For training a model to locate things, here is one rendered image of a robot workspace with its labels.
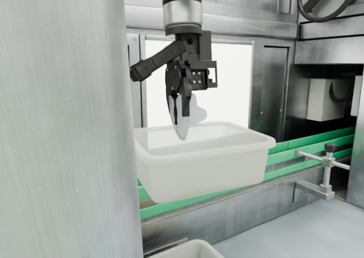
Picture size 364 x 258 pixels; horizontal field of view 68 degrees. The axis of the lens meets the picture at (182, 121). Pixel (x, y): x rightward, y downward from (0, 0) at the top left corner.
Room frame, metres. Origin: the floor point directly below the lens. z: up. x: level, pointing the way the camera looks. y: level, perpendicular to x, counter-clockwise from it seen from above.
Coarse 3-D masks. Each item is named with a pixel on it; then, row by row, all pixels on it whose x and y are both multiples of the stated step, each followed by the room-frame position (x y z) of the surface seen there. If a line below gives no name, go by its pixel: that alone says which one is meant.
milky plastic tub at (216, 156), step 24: (144, 144) 0.49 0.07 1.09; (168, 144) 0.50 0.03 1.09; (192, 144) 0.52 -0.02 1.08; (216, 144) 0.54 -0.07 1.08; (240, 144) 0.49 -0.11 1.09; (264, 144) 0.40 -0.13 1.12; (144, 168) 0.37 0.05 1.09; (168, 168) 0.35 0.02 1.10; (192, 168) 0.36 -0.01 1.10; (216, 168) 0.38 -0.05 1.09; (240, 168) 0.39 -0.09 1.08; (264, 168) 0.42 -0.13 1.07; (168, 192) 0.35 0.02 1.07; (192, 192) 0.36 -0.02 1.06
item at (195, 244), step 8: (192, 240) 0.56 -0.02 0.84; (200, 240) 0.56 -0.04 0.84; (176, 248) 0.53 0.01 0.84; (184, 248) 0.54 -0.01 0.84; (192, 248) 0.55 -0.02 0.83; (200, 248) 0.55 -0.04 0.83; (208, 248) 0.53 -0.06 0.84; (152, 256) 0.50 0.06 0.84; (160, 256) 0.51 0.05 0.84; (168, 256) 0.52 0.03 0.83; (176, 256) 0.53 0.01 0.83; (184, 256) 0.54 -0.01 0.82; (192, 256) 0.55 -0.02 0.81; (200, 256) 0.55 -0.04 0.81; (208, 256) 0.53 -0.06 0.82; (216, 256) 0.51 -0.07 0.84
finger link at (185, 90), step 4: (180, 72) 0.51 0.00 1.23; (184, 76) 0.50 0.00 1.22; (184, 80) 0.49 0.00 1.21; (184, 84) 0.49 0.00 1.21; (188, 84) 0.49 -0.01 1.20; (180, 88) 0.50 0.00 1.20; (184, 88) 0.48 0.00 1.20; (188, 88) 0.49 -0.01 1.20; (180, 92) 0.50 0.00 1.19; (184, 92) 0.48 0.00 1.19; (188, 92) 0.49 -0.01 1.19; (184, 96) 0.48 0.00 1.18; (188, 96) 0.49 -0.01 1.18; (184, 100) 0.48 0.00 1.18; (188, 100) 0.49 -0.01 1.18; (184, 104) 0.48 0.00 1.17; (188, 104) 0.49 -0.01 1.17; (184, 108) 0.49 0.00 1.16; (188, 108) 0.50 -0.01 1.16; (184, 112) 0.49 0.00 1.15; (188, 112) 0.50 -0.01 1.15; (184, 116) 0.49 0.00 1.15; (188, 116) 0.50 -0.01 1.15
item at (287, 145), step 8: (344, 128) 1.16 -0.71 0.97; (352, 128) 1.18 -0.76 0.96; (312, 136) 1.03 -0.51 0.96; (320, 136) 1.06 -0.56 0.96; (328, 136) 1.09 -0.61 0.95; (336, 136) 1.12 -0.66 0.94; (280, 144) 0.93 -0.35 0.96; (288, 144) 0.95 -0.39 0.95; (296, 144) 0.98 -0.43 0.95; (304, 144) 1.00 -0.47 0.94; (272, 152) 0.91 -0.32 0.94
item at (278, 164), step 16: (320, 144) 0.93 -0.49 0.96; (336, 144) 0.99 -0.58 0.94; (352, 144) 1.05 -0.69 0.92; (272, 160) 0.80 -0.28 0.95; (288, 160) 0.85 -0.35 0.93; (304, 160) 0.89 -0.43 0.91; (272, 176) 0.81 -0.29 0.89; (144, 192) 0.58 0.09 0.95; (224, 192) 0.70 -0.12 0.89; (144, 208) 0.58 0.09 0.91; (160, 208) 0.60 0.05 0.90; (176, 208) 0.62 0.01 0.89
